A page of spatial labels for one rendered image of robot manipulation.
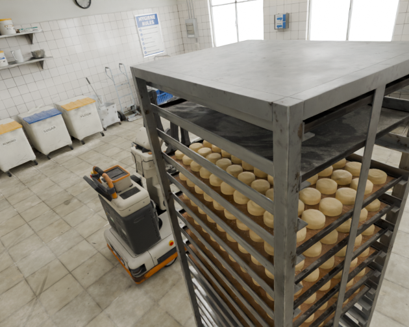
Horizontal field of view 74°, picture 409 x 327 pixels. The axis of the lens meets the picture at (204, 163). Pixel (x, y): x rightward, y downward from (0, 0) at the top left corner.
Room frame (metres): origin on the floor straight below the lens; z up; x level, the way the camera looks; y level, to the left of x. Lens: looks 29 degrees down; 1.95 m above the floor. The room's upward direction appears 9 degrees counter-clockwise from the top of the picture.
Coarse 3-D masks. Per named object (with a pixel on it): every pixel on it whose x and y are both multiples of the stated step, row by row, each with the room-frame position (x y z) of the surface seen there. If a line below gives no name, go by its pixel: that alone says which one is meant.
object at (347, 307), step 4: (188, 240) 0.90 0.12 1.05; (188, 244) 0.89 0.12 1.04; (200, 260) 0.79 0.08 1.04; (220, 284) 0.66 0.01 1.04; (364, 284) 0.58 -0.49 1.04; (224, 288) 0.65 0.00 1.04; (364, 288) 0.57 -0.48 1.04; (368, 288) 0.56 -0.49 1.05; (360, 292) 0.56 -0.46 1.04; (364, 292) 0.55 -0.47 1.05; (356, 296) 0.54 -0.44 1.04; (360, 296) 0.53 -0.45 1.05; (352, 300) 0.53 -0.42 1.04; (356, 300) 0.52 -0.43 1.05; (348, 304) 0.52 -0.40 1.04; (352, 304) 0.51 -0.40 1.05; (240, 308) 0.56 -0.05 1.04; (344, 308) 0.51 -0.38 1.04; (348, 308) 0.50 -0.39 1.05; (244, 312) 0.55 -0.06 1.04; (344, 312) 0.49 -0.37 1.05; (340, 316) 0.48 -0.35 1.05; (332, 320) 0.48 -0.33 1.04; (328, 324) 0.47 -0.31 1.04; (332, 324) 0.46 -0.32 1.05
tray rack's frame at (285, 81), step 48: (240, 48) 0.93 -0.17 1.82; (288, 48) 0.79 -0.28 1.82; (336, 48) 0.69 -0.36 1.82; (384, 48) 0.61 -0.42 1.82; (240, 96) 0.43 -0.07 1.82; (288, 96) 0.38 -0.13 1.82; (336, 96) 0.39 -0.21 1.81; (288, 144) 0.34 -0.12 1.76; (288, 192) 0.34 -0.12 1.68; (288, 240) 0.34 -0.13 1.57; (384, 240) 0.57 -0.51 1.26; (288, 288) 0.35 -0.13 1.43
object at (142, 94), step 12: (132, 72) 0.89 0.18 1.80; (144, 84) 0.89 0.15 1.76; (144, 96) 0.88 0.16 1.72; (144, 108) 0.88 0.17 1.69; (144, 120) 0.89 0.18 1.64; (156, 132) 0.89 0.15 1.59; (156, 144) 0.88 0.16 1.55; (156, 156) 0.88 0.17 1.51; (156, 168) 0.89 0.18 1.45; (168, 180) 0.89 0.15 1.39; (168, 192) 0.88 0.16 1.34; (168, 204) 0.88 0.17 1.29; (168, 216) 0.90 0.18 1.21; (180, 240) 0.89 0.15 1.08; (180, 252) 0.88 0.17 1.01; (180, 264) 0.89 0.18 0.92; (192, 288) 0.89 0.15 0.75; (192, 300) 0.88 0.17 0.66
